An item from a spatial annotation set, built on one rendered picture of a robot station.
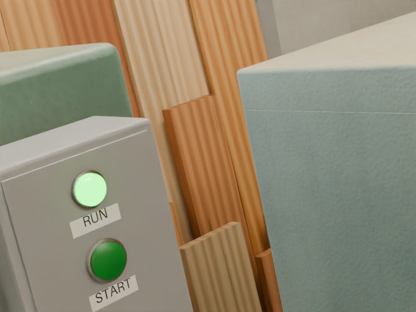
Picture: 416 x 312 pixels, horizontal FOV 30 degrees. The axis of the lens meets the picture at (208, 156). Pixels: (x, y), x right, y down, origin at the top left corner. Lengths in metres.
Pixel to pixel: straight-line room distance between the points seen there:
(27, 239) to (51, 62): 0.12
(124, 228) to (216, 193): 1.64
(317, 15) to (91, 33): 0.96
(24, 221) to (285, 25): 2.20
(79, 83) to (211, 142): 1.58
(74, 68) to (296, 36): 2.14
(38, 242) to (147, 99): 1.62
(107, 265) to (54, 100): 0.11
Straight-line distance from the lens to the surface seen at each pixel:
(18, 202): 0.39
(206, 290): 1.93
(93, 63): 0.48
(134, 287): 0.43
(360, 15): 2.76
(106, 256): 0.41
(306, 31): 2.63
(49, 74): 0.46
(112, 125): 0.43
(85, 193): 0.40
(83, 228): 0.41
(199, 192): 2.02
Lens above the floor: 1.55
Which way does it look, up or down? 14 degrees down
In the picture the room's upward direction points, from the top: 12 degrees counter-clockwise
